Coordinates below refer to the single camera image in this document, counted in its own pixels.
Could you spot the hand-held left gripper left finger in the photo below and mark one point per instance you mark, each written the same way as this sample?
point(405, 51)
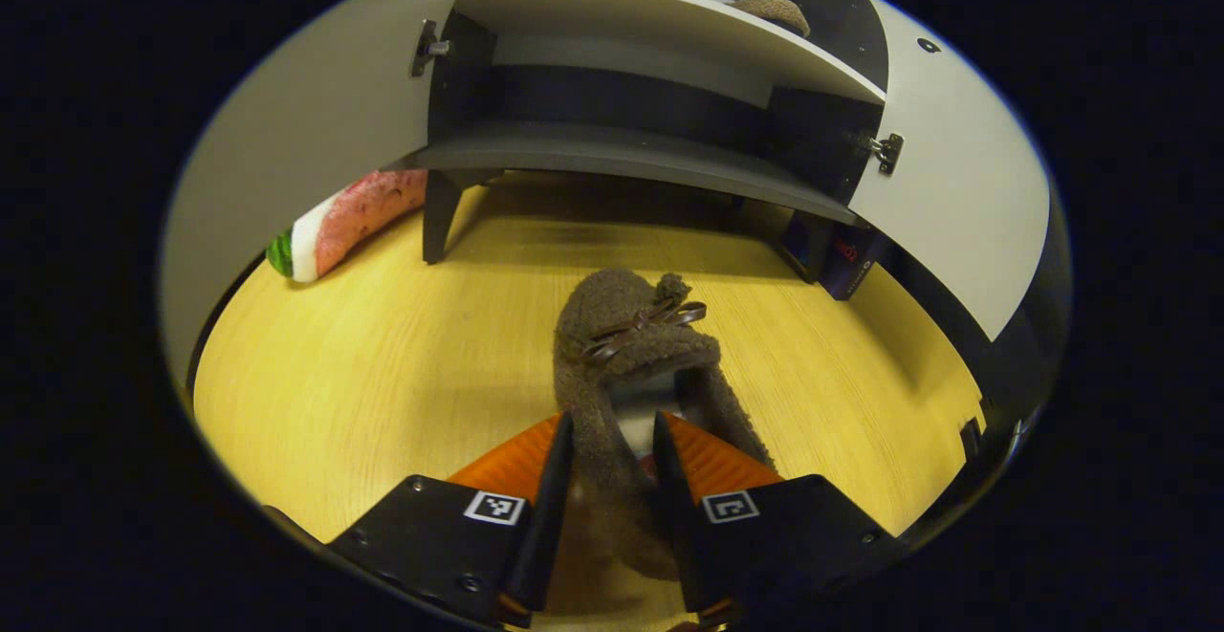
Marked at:
point(550, 508)

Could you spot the white shoe cabinet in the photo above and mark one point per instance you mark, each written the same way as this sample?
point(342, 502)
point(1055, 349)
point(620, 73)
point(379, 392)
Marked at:
point(622, 149)

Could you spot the brown fuzzy shoe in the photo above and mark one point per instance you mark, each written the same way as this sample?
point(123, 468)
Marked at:
point(770, 10)
point(622, 326)

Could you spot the dark blue box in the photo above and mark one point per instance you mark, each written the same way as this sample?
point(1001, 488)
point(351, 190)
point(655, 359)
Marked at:
point(851, 264)

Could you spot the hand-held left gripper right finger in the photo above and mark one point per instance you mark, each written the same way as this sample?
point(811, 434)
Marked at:
point(684, 527)

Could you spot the watermelon slice plush toy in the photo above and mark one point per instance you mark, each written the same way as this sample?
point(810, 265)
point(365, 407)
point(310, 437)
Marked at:
point(354, 216)

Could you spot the white cabinet door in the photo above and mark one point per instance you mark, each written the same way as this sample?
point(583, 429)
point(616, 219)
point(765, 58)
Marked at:
point(956, 183)
point(287, 135)

